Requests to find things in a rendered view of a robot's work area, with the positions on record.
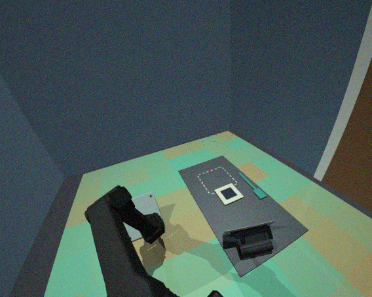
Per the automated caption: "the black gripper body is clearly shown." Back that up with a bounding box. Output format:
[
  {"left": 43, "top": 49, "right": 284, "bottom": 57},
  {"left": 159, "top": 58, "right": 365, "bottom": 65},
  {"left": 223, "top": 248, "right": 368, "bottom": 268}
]
[{"left": 207, "top": 290, "right": 223, "bottom": 297}]

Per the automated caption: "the white square tile with dark centre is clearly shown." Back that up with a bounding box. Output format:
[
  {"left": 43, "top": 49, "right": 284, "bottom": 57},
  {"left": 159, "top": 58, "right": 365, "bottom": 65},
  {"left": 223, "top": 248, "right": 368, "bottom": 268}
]
[{"left": 214, "top": 184, "right": 244, "bottom": 205}]

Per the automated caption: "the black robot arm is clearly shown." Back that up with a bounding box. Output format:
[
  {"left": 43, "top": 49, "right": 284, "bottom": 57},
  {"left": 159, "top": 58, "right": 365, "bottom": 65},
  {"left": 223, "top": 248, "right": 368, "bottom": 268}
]
[{"left": 84, "top": 185, "right": 179, "bottom": 297}]

